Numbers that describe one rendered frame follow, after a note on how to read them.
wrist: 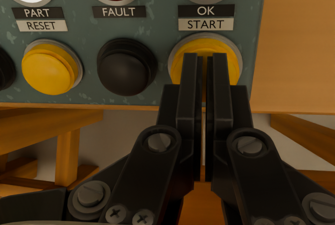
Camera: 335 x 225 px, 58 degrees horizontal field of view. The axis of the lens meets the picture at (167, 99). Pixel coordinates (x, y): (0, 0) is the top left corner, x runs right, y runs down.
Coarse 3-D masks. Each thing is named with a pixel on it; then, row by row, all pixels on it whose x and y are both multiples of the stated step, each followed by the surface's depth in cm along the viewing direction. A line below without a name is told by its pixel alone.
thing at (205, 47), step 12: (180, 48) 13; (192, 48) 12; (204, 48) 12; (216, 48) 12; (228, 48) 12; (180, 60) 12; (204, 60) 12; (228, 60) 12; (180, 72) 12; (204, 72) 12; (204, 84) 13; (204, 96) 13
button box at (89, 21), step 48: (0, 0) 13; (48, 0) 12; (96, 0) 12; (144, 0) 12; (192, 0) 12; (240, 0) 12; (0, 48) 14; (96, 48) 13; (144, 48) 13; (240, 48) 13; (0, 96) 16; (48, 96) 16; (96, 96) 15; (144, 96) 15
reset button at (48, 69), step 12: (36, 48) 13; (48, 48) 13; (60, 48) 13; (24, 60) 13; (36, 60) 13; (48, 60) 13; (60, 60) 13; (72, 60) 14; (24, 72) 13; (36, 72) 13; (48, 72) 13; (60, 72) 13; (72, 72) 13; (36, 84) 14; (48, 84) 14; (60, 84) 14; (72, 84) 14
